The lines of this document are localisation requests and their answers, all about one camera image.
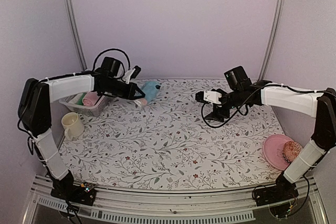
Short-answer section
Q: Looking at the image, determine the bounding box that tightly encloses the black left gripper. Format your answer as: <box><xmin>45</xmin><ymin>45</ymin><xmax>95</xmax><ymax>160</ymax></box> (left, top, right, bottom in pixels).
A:
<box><xmin>103</xmin><ymin>77</ymin><xmax>144</xmax><ymax>100</ymax></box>

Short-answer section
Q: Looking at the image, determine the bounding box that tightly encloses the light blue towel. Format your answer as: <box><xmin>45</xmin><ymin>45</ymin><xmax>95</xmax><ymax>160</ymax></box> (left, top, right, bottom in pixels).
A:
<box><xmin>134</xmin><ymin>81</ymin><xmax>161</xmax><ymax>107</ymax></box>

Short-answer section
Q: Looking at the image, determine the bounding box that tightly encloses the pink towel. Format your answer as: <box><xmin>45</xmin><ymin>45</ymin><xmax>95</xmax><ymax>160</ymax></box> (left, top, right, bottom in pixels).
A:
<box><xmin>82</xmin><ymin>92</ymin><xmax>102</xmax><ymax>107</ymax></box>

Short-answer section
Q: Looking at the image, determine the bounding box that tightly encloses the white plastic basket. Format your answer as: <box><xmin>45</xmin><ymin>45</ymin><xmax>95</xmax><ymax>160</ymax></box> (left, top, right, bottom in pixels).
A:
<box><xmin>59</xmin><ymin>93</ymin><xmax>111</xmax><ymax>117</ymax></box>

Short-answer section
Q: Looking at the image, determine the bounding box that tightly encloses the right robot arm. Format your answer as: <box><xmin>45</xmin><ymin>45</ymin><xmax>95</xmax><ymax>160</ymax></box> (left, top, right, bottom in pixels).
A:
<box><xmin>205</xmin><ymin>65</ymin><xmax>335</xmax><ymax>187</ymax></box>

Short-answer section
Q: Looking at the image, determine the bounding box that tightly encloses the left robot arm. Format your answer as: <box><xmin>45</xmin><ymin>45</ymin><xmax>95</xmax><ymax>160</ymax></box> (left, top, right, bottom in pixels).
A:
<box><xmin>17</xmin><ymin>57</ymin><xmax>145</xmax><ymax>200</ymax></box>

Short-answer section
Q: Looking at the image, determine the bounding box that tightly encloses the green rolled towel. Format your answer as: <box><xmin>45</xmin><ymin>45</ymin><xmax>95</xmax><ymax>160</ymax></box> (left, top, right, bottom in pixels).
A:
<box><xmin>70</xmin><ymin>94</ymin><xmax>83</xmax><ymax>105</ymax></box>

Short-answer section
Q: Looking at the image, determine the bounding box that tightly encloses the floral tablecloth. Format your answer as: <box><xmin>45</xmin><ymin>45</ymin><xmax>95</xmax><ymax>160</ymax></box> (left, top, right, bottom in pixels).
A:
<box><xmin>52</xmin><ymin>78</ymin><xmax>289</xmax><ymax>190</ymax></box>

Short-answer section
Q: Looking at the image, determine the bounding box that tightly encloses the pink plate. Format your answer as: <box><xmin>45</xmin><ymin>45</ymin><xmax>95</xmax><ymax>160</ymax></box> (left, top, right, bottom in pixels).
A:
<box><xmin>262</xmin><ymin>134</ymin><xmax>292</xmax><ymax>171</ymax></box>

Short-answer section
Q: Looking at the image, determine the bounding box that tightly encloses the cream mug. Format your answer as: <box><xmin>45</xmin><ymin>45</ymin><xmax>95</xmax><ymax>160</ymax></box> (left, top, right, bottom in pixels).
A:
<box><xmin>61</xmin><ymin>112</ymin><xmax>85</xmax><ymax>141</ymax></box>

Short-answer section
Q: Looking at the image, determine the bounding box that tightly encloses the red patterned bowl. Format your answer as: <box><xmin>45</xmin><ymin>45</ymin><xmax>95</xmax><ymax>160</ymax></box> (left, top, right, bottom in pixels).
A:
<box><xmin>282</xmin><ymin>141</ymin><xmax>303</xmax><ymax>164</ymax></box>

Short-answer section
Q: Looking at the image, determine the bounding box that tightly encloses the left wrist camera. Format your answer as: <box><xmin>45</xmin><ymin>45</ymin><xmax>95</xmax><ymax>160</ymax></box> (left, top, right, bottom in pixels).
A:
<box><xmin>123</xmin><ymin>66</ymin><xmax>141</xmax><ymax>83</ymax></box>

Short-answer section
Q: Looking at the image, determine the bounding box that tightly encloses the left black cable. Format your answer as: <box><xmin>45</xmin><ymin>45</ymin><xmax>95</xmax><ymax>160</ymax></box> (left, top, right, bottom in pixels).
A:
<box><xmin>92</xmin><ymin>48</ymin><xmax>131</xmax><ymax>78</ymax></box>

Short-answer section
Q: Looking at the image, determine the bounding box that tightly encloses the front aluminium rail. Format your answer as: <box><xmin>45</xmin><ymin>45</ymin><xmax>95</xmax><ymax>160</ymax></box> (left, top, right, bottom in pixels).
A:
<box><xmin>23</xmin><ymin>176</ymin><xmax>331</xmax><ymax>223</ymax></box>

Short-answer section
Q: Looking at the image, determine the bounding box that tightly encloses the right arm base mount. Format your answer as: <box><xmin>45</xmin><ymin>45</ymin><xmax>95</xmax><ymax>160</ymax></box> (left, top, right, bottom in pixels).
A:
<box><xmin>251</xmin><ymin>183</ymin><xmax>299</xmax><ymax>206</ymax></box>

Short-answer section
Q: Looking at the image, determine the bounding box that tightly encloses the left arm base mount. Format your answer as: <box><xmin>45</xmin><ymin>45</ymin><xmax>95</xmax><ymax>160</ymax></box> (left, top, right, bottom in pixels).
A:
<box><xmin>50</xmin><ymin>180</ymin><xmax>97</xmax><ymax>206</ymax></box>

